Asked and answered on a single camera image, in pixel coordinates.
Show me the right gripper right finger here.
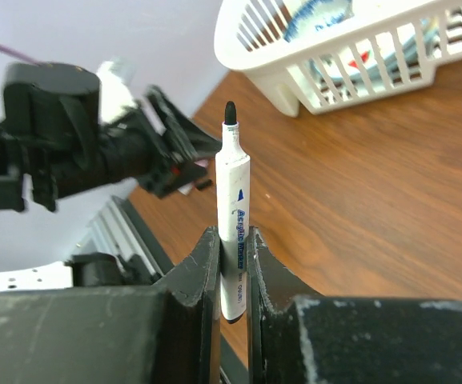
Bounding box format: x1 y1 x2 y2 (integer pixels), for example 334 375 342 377
247 227 462 383

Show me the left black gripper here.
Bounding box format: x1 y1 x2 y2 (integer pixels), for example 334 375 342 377
106 85 222 198

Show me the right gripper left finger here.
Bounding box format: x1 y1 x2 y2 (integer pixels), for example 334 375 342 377
0 227 220 383

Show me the white black-tip marker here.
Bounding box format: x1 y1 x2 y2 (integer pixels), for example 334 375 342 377
215 101 251 323

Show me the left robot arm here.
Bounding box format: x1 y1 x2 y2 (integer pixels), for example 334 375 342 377
0 60 222 213

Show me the purple pen cap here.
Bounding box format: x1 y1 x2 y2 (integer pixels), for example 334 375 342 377
196 160 208 168

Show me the white plastic dish basket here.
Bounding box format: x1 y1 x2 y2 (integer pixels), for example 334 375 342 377
214 1 462 117

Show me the blue patterned bowl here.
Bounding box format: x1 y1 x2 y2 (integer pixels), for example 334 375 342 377
283 0 353 42

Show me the white strawberry plate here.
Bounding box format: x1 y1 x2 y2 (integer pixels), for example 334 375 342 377
307 23 420 98

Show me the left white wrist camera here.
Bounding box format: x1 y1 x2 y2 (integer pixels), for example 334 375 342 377
96 58 137 124

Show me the aluminium frame rail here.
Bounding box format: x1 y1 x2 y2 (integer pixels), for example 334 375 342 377
73 196 164 282

